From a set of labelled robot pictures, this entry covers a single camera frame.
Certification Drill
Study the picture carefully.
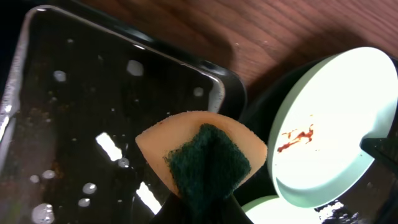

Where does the lower light blue plate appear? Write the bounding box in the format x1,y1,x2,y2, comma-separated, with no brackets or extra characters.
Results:
242,195,322,224

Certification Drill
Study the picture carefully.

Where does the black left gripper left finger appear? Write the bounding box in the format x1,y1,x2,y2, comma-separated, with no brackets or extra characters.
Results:
149,193,192,224

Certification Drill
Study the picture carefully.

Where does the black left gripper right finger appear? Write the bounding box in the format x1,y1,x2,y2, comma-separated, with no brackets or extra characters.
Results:
215,195,252,224

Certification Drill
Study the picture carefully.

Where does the black rectangular tray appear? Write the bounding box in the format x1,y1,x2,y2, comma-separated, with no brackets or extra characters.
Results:
1,1,246,223

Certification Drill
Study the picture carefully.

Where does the yellow green sponge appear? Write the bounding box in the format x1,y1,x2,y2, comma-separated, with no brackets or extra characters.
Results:
136,111,267,213

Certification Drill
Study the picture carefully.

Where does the light blue plate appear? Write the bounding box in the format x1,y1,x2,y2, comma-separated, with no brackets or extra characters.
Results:
242,195,322,224
267,47,397,208

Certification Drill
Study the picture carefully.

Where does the upper light blue plate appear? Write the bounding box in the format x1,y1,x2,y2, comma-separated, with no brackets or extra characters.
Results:
267,47,397,208

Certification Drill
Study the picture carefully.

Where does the black round tray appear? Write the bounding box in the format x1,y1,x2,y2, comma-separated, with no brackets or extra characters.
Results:
234,59,397,223

